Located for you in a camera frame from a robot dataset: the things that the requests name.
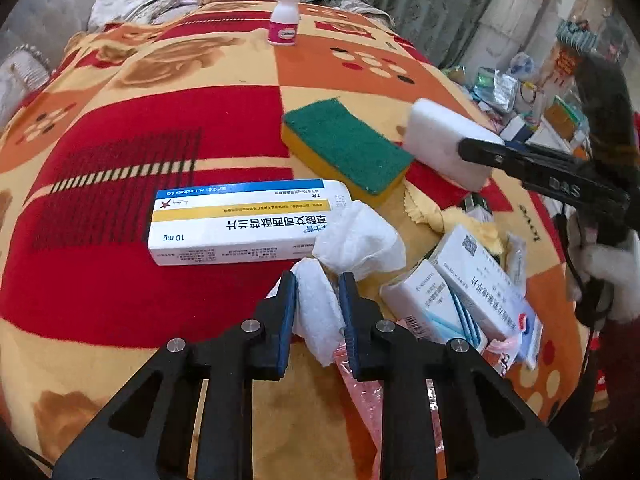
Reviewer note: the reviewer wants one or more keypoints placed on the beaded edge cushion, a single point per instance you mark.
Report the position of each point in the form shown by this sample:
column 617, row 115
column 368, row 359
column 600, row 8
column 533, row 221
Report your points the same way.
column 20, row 75

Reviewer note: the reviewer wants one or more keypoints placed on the green yellow scouring sponge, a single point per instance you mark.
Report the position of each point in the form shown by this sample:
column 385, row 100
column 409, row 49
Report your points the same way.
column 345, row 145

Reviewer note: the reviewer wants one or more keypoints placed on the silver foil bag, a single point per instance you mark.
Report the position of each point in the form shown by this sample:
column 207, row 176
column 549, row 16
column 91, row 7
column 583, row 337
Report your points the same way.
column 496, row 89

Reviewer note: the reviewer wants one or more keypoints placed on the person's right hand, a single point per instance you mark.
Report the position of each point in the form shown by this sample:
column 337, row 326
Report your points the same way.
column 612, row 265

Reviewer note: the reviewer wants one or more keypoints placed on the white pink pill bottle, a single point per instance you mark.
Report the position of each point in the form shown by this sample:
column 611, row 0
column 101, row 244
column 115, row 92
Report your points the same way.
column 283, row 20

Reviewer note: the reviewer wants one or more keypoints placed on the white foam block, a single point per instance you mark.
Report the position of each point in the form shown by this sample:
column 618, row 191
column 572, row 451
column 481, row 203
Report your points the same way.
column 440, row 140

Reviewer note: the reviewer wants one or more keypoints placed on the pink plastic bag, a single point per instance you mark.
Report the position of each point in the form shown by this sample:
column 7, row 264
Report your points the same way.
column 365, row 400

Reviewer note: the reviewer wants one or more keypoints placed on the white sachet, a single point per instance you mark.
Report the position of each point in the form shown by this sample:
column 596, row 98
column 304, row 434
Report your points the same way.
column 516, row 257

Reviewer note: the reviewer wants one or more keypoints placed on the long white medicine box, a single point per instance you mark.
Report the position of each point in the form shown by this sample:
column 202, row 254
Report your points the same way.
column 225, row 230

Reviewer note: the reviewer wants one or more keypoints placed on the white tissue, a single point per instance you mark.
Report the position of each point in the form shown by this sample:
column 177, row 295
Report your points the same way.
column 360, row 240

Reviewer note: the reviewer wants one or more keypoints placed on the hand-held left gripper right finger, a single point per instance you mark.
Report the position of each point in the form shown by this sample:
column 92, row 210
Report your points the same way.
column 350, row 325

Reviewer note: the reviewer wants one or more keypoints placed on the white blue plastic bag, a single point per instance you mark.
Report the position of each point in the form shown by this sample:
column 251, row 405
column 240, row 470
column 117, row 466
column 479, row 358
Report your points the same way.
column 522, row 65

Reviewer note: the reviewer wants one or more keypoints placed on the printed red orange blanket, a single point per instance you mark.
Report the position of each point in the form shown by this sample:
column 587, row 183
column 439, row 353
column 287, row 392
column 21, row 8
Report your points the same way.
column 125, row 210

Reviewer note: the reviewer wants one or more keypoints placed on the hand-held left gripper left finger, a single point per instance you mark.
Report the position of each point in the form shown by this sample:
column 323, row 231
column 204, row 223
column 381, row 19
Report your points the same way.
column 288, row 320

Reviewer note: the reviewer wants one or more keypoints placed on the green patterned curtain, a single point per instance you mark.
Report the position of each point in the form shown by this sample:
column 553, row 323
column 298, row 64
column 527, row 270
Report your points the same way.
column 425, row 5

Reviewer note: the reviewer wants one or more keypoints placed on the small white medicine box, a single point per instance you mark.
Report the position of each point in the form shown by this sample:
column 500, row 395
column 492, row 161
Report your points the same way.
column 415, row 295

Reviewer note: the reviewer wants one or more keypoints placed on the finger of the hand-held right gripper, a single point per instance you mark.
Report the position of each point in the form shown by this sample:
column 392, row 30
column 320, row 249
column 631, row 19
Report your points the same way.
column 482, row 151

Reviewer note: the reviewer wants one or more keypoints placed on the white blue medicine box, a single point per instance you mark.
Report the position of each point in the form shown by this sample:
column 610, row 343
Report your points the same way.
column 475, row 270

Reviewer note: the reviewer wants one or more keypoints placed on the yellow zigzag-edged cloth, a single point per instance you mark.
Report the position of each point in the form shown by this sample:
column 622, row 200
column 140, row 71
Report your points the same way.
column 425, row 210

